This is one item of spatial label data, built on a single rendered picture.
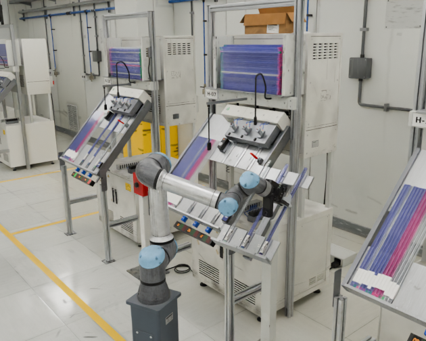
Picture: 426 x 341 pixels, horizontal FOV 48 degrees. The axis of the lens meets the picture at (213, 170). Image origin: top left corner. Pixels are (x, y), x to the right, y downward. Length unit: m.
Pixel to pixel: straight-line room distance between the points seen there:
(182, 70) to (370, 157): 1.73
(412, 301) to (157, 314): 1.06
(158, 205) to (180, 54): 2.00
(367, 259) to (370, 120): 2.23
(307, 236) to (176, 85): 1.68
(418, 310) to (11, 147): 5.79
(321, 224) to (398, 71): 1.45
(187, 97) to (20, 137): 3.36
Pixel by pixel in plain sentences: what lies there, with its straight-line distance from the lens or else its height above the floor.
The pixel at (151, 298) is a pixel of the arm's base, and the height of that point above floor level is 0.58.
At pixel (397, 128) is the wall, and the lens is 4.04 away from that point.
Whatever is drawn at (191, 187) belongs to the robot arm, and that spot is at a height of 1.10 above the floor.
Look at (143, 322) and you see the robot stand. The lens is 2.29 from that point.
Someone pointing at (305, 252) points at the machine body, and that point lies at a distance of 3.14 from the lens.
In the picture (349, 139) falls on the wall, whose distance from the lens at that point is 4.29.
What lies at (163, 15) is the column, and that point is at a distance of 5.96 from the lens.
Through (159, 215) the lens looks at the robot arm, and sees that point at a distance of 2.22.
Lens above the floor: 1.70
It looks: 16 degrees down
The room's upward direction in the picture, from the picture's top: 1 degrees counter-clockwise
